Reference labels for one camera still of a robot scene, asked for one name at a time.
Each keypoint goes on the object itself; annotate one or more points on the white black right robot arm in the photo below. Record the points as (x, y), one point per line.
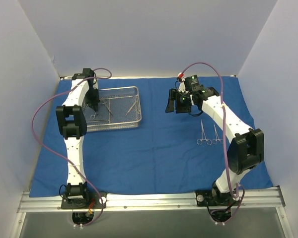
(243, 146)

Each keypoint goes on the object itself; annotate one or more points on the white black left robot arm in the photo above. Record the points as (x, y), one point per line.
(73, 127)

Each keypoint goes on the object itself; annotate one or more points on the aluminium front frame rail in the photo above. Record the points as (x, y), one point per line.
(256, 198)

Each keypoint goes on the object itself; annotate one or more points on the steel hemostat clamp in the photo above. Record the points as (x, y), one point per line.
(203, 138)
(217, 139)

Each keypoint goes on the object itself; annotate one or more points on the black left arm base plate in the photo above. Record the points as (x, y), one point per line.
(78, 202)

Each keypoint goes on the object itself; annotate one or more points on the steel surgical scissors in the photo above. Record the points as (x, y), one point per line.
(94, 116)

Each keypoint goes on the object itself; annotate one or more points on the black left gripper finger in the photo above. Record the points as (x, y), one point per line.
(91, 105)
(96, 106)

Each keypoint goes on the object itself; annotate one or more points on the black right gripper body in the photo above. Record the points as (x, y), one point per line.
(177, 101)

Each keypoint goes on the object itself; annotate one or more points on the steel needle holder forceps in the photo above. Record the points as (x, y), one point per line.
(106, 103)

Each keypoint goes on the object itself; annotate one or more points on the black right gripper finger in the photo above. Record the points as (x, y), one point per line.
(170, 106)
(172, 95)

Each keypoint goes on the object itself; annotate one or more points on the steel mesh instrument tray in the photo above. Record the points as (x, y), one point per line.
(120, 100)

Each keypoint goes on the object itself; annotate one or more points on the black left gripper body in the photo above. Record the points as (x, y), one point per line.
(92, 100)

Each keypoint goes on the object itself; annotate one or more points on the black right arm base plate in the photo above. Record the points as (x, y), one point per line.
(212, 198)

